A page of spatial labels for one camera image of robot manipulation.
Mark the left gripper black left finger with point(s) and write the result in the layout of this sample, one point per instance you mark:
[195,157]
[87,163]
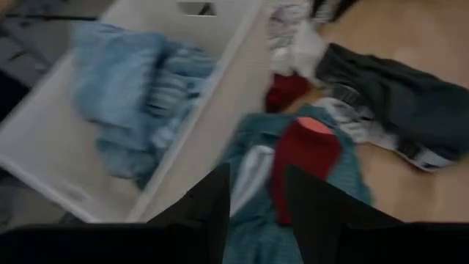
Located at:
[201,227]

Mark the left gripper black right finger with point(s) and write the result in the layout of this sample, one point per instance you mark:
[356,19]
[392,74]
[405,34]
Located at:
[329,231]

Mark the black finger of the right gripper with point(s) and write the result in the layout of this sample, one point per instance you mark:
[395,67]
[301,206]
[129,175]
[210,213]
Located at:
[342,7]
[318,6]

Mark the plain white sock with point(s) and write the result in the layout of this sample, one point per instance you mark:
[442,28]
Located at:
[308,55]

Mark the teal dotted button shirt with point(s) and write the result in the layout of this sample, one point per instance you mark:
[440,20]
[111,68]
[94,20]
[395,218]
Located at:
[256,238]

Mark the dark red sock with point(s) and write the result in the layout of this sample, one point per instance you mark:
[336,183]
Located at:
[304,157]
[286,93]

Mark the grey boxer briefs lettered waistband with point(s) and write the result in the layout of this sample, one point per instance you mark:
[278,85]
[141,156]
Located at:
[403,102]

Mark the white cloth black line print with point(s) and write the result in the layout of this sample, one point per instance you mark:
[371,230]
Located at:
[289,22]

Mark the light blue striped garment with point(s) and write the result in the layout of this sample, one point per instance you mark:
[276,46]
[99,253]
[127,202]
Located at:
[117,91]

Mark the white perforated laundry basket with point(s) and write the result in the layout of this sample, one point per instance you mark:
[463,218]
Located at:
[44,146]

